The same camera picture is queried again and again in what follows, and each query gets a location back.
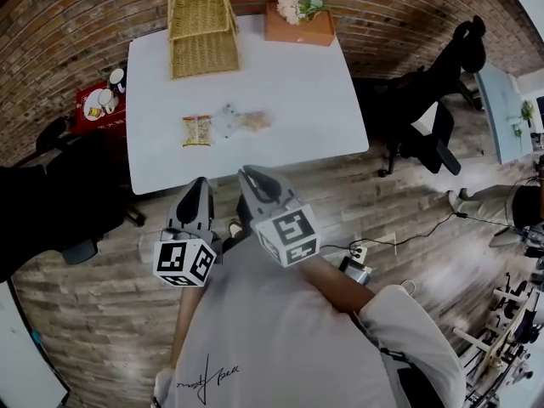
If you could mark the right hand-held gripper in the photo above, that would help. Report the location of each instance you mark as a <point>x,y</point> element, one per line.
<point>289,232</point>

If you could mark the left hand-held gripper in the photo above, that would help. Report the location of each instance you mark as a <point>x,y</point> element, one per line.
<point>183,262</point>

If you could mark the colourful clear snack packet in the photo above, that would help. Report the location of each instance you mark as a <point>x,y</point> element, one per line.
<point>255,121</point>

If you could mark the orange snack packet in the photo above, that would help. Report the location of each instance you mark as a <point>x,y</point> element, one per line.
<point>197,132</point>

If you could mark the wicker basket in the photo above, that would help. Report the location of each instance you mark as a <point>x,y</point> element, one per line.
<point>204,53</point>

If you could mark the person's left forearm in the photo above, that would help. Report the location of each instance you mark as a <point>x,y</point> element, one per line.
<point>185,325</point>

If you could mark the person's right forearm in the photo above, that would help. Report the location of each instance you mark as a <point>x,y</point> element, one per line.
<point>336,287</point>

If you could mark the person's black trousers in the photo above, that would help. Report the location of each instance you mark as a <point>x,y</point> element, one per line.
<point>245,211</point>

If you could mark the person's foot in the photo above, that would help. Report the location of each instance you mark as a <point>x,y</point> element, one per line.
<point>236,230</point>

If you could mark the white power strip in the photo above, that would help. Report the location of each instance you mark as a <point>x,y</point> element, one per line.
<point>359,253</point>

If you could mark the silver metal box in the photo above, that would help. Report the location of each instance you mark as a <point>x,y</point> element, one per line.
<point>355,272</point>

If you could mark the black office chair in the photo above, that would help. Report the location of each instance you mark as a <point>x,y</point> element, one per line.
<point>64,194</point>
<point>425,121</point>

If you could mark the red gift box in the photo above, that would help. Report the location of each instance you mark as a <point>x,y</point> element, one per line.
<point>87,126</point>

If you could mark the small yellow packet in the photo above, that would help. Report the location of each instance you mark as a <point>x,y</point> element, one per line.
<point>93,111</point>

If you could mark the white enamel mug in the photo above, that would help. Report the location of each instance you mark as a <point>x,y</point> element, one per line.
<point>106,98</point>
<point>117,79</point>

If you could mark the person's white t-shirt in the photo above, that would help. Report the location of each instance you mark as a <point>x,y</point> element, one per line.
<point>276,334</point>

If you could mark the orange drawer box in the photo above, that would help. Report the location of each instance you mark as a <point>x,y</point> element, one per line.
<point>297,32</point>

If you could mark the pink flower bouquet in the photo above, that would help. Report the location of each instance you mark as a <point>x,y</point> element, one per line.
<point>289,7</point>

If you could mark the white side table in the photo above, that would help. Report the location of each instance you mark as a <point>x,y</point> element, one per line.
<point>25,355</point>

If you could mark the pale grey desk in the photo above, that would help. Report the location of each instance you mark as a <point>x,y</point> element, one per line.
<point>501,113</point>

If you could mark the small green plant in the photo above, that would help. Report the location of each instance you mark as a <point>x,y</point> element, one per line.
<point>527,113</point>

